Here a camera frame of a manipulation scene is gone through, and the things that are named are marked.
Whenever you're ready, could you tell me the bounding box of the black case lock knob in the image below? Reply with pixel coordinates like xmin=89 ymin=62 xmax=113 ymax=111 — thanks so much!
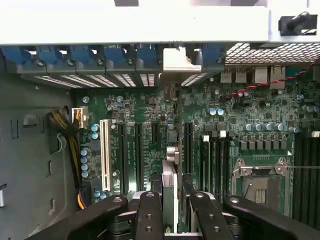
xmin=278 ymin=11 xmax=318 ymax=37

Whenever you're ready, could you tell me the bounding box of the thin metal locking lever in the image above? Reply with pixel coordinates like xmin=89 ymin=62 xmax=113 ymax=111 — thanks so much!
xmin=284 ymin=164 xmax=320 ymax=170

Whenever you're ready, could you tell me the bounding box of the open PC case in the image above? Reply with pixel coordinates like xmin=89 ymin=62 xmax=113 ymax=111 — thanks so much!
xmin=0 ymin=0 xmax=320 ymax=240

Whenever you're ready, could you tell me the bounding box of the black RAM slot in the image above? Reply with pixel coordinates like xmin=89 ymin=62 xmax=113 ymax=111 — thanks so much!
xmin=200 ymin=134 xmax=213 ymax=198
xmin=216 ymin=129 xmax=231 ymax=201
xmin=292 ymin=132 xmax=306 ymax=222
xmin=306 ymin=129 xmax=320 ymax=223

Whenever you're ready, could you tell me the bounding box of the perforated metal slot cover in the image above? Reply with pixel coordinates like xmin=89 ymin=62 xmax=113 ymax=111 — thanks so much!
xmin=139 ymin=73 xmax=156 ymax=87
xmin=181 ymin=73 xmax=208 ymax=87
xmin=34 ymin=75 xmax=84 ymax=89
xmin=112 ymin=73 xmax=137 ymax=88
xmin=86 ymin=74 xmax=120 ymax=88
xmin=60 ymin=74 xmax=101 ymax=89

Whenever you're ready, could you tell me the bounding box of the white power connector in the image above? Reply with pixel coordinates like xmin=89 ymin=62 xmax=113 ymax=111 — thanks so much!
xmin=71 ymin=106 xmax=89 ymax=130

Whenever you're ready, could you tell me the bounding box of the metal rear port block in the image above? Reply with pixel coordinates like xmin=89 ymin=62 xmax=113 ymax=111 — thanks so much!
xmin=234 ymin=66 xmax=248 ymax=85
xmin=221 ymin=66 xmax=235 ymax=85
xmin=269 ymin=65 xmax=286 ymax=90
xmin=254 ymin=66 xmax=271 ymax=86

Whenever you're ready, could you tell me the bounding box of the short PCIe expansion slot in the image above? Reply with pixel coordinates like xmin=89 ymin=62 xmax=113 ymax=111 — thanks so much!
xmin=151 ymin=122 xmax=161 ymax=144

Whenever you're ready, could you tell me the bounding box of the long PCIe expansion slot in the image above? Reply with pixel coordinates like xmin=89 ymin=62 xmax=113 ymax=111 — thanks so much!
xmin=184 ymin=121 xmax=194 ymax=176
xmin=117 ymin=123 xmax=129 ymax=195
xmin=134 ymin=123 xmax=145 ymax=192

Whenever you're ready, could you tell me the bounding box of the green motherboard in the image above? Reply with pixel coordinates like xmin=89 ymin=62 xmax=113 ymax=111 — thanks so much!
xmin=71 ymin=63 xmax=320 ymax=235

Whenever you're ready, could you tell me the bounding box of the white PCI expansion slot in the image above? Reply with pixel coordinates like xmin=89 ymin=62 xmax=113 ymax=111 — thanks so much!
xmin=99 ymin=119 xmax=112 ymax=192

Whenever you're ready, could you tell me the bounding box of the blue slot retention clip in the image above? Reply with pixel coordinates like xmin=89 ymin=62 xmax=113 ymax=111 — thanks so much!
xmin=36 ymin=46 xmax=61 ymax=67
xmin=136 ymin=44 xmax=161 ymax=66
xmin=69 ymin=45 xmax=93 ymax=66
xmin=103 ymin=45 xmax=128 ymax=66
xmin=202 ymin=44 xmax=225 ymax=65
xmin=1 ymin=46 xmax=31 ymax=66

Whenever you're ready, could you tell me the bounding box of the black yellow sleeved power cable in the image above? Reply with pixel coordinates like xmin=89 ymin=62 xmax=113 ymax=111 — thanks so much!
xmin=46 ymin=106 xmax=88 ymax=210

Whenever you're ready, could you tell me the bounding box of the CPU socket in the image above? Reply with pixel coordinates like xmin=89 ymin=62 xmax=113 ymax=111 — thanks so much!
xmin=231 ymin=157 xmax=294 ymax=219

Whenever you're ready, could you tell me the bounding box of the red black twisted wire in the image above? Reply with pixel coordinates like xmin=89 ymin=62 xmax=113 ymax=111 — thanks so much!
xmin=224 ymin=63 xmax=320 ymax=100

